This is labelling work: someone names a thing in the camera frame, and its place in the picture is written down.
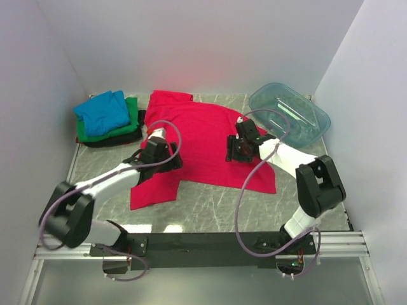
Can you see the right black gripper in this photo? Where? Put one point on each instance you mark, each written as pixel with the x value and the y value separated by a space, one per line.
pixel 231 143

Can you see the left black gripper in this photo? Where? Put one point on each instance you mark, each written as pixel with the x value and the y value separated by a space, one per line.
pixel 175 164

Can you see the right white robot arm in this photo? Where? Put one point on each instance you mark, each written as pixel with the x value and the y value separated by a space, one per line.
pixel 319 186

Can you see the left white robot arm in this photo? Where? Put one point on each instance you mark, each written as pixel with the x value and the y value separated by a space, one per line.
pixel 69 212

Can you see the folded black t shirt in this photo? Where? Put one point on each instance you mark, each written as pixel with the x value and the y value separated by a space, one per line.
pixel 121 139

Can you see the folded green t shirt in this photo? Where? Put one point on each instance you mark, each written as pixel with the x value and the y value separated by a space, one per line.
pixel 131 127

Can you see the folded blue t shirt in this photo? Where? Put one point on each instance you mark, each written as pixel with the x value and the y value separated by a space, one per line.
pixel 103 113

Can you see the clear blue plastic tub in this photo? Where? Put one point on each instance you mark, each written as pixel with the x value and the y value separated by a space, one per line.
pixel 275 104

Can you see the folded dark red t shirt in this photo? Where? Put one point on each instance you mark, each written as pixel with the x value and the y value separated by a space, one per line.
pixel 77 139

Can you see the black base beam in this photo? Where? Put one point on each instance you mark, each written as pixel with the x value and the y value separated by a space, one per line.
pixel 200 250

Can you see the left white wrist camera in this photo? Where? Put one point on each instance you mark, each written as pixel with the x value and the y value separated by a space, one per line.
pixel 158 133

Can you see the aluminium frame rail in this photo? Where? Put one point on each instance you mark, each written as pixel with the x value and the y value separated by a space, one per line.
pixel 86 164

